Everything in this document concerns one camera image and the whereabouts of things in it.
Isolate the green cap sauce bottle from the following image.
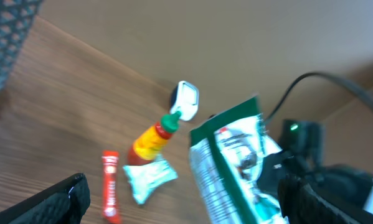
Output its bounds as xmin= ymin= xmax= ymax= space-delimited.
xmin=127 ymin=111 xmax=181 ymax=166

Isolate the teal tissue packet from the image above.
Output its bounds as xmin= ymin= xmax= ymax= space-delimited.
xmin=123 ymin=154 xmax=178 ymax=205

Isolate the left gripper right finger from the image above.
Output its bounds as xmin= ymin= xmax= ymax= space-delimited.
xmin=278 ymin=177 xmax=373 ymax=224

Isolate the red sachet stick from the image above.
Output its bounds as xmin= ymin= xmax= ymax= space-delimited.
xmin=102 ymin=151 xmax=121 ymax=224

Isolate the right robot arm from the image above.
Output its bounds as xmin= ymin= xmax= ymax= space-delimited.
xmin=257 ymin=119 xmax=373 ymax=224

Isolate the grey plastic mesh basket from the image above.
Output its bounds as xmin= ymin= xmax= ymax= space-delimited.
xmin=0 ymin=0 xmax=43 ymax=91

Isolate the white barcode scanner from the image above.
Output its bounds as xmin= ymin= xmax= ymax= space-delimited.
xmin=169 ymin=81 xmax=199 ymax=121

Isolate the green 3M gloves packet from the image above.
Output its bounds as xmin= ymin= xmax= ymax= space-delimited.
xmin=189 ymin=96 xmax=288 ymax=223

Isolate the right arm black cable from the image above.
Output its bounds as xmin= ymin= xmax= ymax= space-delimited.
xmin=263 ymin=71 xmax=373 ymax=125

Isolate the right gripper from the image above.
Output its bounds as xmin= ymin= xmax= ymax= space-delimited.
xmin=257 ymin=151 xmax=294 ymax=199

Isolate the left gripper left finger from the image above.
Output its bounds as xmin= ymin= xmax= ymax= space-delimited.
xmin=0 ymin=173 xmax=91 ymax=224

